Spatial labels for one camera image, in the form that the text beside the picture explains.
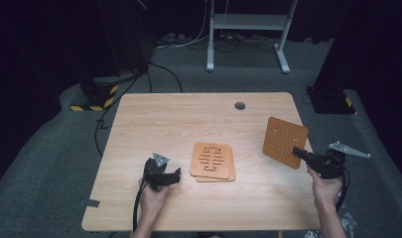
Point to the wooden coaster with curved slots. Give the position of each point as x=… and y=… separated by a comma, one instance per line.
x=211, y=160

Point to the white metal stand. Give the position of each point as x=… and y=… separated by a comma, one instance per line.
x=248, y=22

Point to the grey table grommet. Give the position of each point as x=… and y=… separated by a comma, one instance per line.
x=240, y=105

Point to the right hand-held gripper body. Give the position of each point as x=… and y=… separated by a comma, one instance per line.
x=331, y=165

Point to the grey tape strip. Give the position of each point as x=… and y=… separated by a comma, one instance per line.
x=90, y=203

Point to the black base with yellow stripes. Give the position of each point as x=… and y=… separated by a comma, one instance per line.
x=96, y=95

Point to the person's left hand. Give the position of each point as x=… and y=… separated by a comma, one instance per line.
x=154, y=201

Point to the black perforated stand base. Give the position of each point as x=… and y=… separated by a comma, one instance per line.
x=331, y=100

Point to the person's right hand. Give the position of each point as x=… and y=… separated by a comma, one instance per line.
x=326, y=191

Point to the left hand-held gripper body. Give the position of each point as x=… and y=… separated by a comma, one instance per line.
x=154, y=173

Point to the wooden coaster with straight slots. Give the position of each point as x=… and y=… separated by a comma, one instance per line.
x=281, y=150

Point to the power strip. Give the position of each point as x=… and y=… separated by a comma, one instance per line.
x=172, y=38

